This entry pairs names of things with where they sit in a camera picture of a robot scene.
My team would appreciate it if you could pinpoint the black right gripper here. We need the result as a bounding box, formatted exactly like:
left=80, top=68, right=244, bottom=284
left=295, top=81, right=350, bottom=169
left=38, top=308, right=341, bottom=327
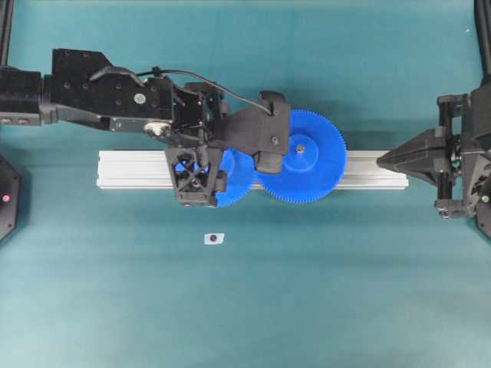
left=435, top=84, right=490, bottom=219

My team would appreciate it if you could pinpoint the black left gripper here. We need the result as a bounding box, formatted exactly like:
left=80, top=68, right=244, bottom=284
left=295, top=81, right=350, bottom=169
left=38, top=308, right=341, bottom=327
left=42, top=49, right=227, bottom=208

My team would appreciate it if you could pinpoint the small blue gear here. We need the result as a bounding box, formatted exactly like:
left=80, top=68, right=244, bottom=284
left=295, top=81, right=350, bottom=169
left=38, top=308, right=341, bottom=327
left=174, top=147, right=259, bottom=210

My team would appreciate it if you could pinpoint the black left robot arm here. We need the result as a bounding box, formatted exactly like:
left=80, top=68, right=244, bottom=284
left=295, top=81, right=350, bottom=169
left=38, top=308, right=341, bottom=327
left=1, top=49, right=228, bottom=208

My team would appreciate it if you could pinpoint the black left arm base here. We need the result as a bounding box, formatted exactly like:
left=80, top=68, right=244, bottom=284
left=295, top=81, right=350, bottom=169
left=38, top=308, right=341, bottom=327
left=0, top=156, right=21, bottom=241

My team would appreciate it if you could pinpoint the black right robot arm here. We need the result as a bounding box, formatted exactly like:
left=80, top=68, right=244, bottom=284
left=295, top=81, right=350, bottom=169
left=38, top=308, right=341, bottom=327
left=435, top=73, right=490, bottom=236

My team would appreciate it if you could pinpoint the large blue gear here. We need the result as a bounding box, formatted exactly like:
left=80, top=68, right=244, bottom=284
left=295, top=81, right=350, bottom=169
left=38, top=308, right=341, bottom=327
left=258, top=110, right=348, bottom=204

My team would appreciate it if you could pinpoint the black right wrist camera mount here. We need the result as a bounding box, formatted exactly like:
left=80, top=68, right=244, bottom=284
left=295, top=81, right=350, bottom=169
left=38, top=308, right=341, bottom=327
left=377, top=127, right=452, bottom=186

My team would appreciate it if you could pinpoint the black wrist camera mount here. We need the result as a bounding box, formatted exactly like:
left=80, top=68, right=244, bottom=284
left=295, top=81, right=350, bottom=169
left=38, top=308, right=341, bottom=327
left=377, top=127, right=452, bottom=186
left=210, top=90, right=291, bottom=174

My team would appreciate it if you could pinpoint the aluminium extrusion rail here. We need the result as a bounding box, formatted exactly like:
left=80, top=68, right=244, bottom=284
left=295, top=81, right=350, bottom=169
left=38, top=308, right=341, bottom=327
left=97, top=150, right=409, bottom=190

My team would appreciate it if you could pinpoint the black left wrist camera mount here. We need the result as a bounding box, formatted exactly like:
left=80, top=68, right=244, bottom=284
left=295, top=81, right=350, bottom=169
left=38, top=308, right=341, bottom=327
left=210, top=90, right=291, bottom=174

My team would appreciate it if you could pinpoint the black camera cable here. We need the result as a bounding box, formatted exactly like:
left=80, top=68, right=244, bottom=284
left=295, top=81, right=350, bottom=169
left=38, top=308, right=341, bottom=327
left=90, top=65, right=274, bottom=115

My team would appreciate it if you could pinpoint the black right frame post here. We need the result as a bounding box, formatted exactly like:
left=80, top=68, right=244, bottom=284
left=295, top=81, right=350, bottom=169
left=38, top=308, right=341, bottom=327
left=474, top=0, right=490, bottom=77

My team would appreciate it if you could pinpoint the black frame post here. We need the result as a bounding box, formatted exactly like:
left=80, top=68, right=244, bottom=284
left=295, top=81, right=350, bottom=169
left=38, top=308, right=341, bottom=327
left=474, top=0, right=490, bottom=77
left=0, top=0, right=15, bottom=67

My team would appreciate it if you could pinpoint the black left frame post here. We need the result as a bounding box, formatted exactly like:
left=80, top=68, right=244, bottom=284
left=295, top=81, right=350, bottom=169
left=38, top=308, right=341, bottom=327
left=0, top=0, right=15, bottom=67

